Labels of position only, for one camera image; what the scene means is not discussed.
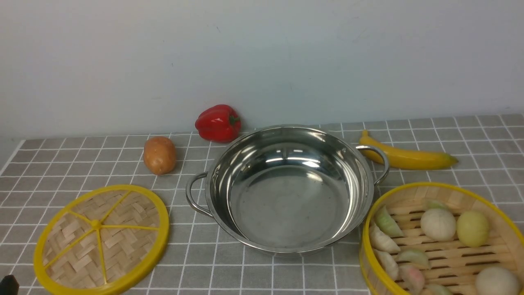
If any yellow steamed bun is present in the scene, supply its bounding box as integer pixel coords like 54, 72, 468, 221
456, 211, 490, 247

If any white steamed bun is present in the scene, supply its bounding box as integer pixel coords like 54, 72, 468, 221
420, 209, 456, 242
475, 266, 522, 295

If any green dumpling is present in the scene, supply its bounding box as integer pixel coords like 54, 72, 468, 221
425, 284, 453, 295
425, 198, 450, 211
374, 206, 405, 238
396, 249, 431, 269

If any white dumpling lower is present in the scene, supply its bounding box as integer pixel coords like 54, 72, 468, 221
373, 249, 399, 281

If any yellow banana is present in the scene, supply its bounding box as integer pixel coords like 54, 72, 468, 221
359, 129, 459, 170

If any green dumpling back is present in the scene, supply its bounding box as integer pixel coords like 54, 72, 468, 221
425, 198, 450, 211

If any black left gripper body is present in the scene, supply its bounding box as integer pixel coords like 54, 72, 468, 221
0, 275, 20, 295

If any green dumpling middle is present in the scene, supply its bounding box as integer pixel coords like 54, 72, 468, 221
396, 249, 431, 269

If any white steamed bun front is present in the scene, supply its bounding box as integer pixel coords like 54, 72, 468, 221
475, 266, 522, 295

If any yellow bamboo steamer basket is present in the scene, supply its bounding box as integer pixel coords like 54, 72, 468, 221
359, 182, 523, 295

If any yellow bamboo steamer lid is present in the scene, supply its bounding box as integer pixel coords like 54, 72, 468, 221
33, 185, 170, 295

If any green dumpling front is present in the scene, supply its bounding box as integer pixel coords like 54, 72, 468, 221
425, 284, 453, 295

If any pink dumpling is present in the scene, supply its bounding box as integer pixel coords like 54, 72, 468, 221
399, 264, 426, 295

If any stainless steel pot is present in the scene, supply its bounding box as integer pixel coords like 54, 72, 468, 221
185, 125, 391, 256

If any brown potato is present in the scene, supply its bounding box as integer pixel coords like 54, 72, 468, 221
143, 136, 177, 175

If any white dumpling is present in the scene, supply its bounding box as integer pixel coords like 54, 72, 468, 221
369, 223, 401, 254
373, 249, 399, 281

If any red bell pepper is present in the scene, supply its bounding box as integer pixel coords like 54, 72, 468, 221
194, 104, 242, 143

